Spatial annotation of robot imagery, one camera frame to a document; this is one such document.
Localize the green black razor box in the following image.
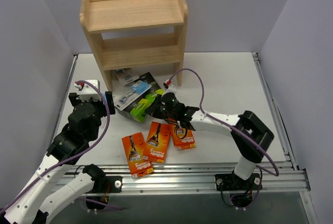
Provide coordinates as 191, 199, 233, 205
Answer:
135, 72, 164, 103
115, 97, 151, 122

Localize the orange fusion box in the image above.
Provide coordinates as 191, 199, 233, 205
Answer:
169, 124, 196, 150
122, 132, 153, 180
143, 121, 170, 163

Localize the second left white arm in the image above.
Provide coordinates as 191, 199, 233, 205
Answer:
33, 91, 115, 223

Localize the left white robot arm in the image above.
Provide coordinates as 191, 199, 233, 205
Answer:
1, 91, 115, 223

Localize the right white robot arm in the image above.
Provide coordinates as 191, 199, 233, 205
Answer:
145, 92, 274, 181

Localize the blue razor blister under shelf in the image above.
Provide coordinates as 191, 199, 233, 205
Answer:
114, 68, 139, 85

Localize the wooden two-tier shelf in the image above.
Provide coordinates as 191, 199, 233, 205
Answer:
80, 0, 188, 90

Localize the blue razor blister middle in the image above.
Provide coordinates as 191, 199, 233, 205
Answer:
114, 80, 151, 110

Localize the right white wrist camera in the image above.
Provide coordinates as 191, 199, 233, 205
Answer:
163, 80, 177, 94

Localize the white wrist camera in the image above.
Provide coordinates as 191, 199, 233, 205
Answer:
163, 80, 177, 94
74, 81, 101, 102

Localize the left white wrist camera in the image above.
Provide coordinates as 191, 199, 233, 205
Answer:
74, 81, 101, 102

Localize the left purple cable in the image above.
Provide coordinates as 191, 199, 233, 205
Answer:
0, 80, 111, 216

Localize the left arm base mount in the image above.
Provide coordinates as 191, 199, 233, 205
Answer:
82, 164, 122, 194

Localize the aluminium frame rail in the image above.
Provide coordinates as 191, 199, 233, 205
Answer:
56, 163, 311, 196

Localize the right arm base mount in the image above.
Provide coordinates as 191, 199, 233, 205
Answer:
214, 172, 262, 191

